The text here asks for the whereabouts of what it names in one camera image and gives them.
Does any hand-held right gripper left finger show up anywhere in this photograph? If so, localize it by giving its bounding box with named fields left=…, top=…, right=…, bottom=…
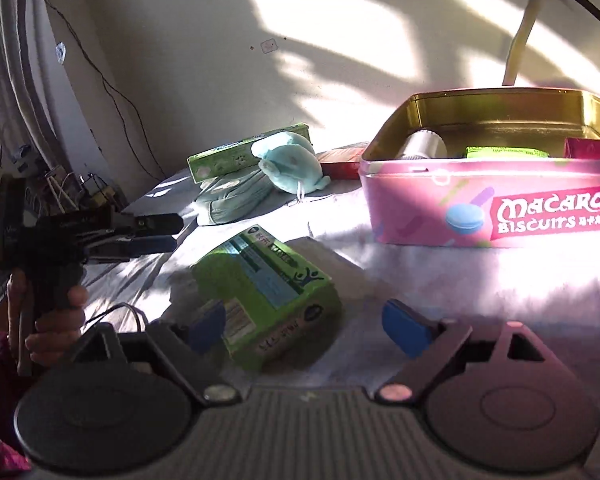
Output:
left=70, top=302, right=243, bottom=406

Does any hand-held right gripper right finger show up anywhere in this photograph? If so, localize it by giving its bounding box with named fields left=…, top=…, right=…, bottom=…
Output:
left=375, top=299, right=556, bottom=406

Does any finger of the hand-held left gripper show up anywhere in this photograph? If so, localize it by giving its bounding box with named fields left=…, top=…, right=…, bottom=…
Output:
left=85, top=235, right=178, bottom=263
left=112, top=212, right=184, bottom=237

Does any green cardboard box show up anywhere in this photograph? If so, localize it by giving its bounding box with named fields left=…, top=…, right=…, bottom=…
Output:
left=190, top=224, right=343, bottom=373

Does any long green toothpaste box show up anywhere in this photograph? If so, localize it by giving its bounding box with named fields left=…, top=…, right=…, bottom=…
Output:
left=187, top=122, right=312, bottom=184

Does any pink biscuit tin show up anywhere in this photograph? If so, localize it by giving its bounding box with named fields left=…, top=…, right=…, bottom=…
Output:
left=357, top=87, right=600, bottom=249

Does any light blue plush toy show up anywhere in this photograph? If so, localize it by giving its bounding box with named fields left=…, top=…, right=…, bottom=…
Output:
left=250, top=131, right=332, bottom=195

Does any person's left hand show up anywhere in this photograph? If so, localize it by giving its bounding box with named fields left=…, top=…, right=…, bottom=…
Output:
left=6, top=269, right=88, bottom=372

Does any dark metal clutter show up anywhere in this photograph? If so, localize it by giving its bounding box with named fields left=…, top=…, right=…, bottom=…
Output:
left=9, top=144, right=128, bottom=213

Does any white bed sheet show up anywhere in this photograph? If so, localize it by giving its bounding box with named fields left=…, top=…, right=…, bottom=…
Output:
left=0, top=145, right=600, bottom=411

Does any flat red box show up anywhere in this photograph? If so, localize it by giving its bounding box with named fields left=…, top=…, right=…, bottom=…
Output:
left=316, top=141, right=372, bottom=180

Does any patterned grey curtain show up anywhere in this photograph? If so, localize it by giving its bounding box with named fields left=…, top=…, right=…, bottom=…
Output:
left=0, top=0, right=88, bottom=191

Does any silver cylinder can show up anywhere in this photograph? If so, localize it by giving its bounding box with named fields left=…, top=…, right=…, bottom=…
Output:
left=399, top=129, right=448, bottom=160

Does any bright green packet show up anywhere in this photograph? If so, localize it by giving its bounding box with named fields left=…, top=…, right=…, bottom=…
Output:
left=465, top=145, right=551, bottom=159

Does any dark red box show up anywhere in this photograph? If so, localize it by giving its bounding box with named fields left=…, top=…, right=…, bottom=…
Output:
left=564, top=136, right=600, bottom=162

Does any thin black wall wire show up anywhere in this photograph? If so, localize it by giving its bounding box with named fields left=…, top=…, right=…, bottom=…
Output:
left=41, top=0, right=167, bottom=182

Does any white wall cable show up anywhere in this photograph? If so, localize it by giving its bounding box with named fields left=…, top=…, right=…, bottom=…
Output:
left=501, top=0, right=545, bottom=87

